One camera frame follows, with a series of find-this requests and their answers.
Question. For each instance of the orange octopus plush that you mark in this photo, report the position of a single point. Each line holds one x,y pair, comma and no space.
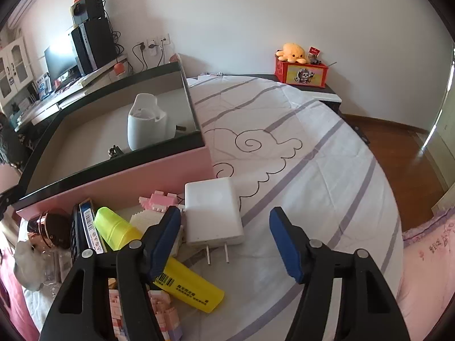
293,52

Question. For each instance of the white desk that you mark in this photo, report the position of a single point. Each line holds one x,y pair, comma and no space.
46,108

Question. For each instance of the small red card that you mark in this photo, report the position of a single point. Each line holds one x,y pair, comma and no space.
314,51

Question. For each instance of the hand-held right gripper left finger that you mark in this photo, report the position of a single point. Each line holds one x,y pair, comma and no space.
165,245

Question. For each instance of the white charger adapter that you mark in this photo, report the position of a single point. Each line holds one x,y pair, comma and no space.
213,213

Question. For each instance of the orange capped bottle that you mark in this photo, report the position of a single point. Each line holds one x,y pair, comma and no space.
119,69

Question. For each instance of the red printed box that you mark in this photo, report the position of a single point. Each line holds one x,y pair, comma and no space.
302,74

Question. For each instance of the pink box with dark rim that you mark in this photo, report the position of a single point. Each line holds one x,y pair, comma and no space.
124,184

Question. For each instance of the black monitor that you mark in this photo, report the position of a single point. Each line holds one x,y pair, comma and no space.
58,62

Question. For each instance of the blue rectangular box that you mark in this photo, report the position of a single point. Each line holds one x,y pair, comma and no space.
89,223

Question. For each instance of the blue white box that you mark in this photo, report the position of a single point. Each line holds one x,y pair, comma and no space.
42,87

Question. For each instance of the white air conditioner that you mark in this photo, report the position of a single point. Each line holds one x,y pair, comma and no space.
26,7

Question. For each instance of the white humidifier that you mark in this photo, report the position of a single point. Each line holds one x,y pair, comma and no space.
145,128

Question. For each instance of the black office chair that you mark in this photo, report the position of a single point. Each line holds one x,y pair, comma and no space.
10,138

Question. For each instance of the pink purple block figure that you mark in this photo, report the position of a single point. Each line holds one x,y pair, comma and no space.
167,316

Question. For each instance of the clear plastic bottle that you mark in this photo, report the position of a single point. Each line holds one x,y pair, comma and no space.
32,263

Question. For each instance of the dark pink cloth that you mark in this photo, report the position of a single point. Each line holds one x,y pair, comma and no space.
14,298

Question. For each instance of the white glass-door cabinet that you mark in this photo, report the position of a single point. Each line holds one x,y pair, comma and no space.
14,64

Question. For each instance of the rose gold round case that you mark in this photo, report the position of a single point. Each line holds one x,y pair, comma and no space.
57,229

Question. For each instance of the small dark metal clip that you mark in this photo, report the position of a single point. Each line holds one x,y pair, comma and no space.
114,151

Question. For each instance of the black speaker box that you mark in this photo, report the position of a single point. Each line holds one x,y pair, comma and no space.
94,7

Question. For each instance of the white book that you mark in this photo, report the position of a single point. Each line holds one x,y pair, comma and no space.
96,77

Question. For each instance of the orange snack bag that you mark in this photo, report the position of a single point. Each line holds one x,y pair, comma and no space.
174,58

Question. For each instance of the pink white block figure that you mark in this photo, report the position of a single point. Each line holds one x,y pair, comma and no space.
158,199

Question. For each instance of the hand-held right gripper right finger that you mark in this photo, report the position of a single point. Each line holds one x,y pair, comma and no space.
286,248

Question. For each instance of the black computer tower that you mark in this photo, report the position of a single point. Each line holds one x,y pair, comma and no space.
96,46

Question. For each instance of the pink frilled bedspread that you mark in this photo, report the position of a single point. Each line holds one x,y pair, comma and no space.
430,273

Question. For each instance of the white wall outlet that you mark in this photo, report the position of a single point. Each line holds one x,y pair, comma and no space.
158,44

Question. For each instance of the yellow highlighter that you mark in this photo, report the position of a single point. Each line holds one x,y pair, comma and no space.
117,227

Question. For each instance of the black calculator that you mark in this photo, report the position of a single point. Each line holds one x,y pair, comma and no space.
75,234

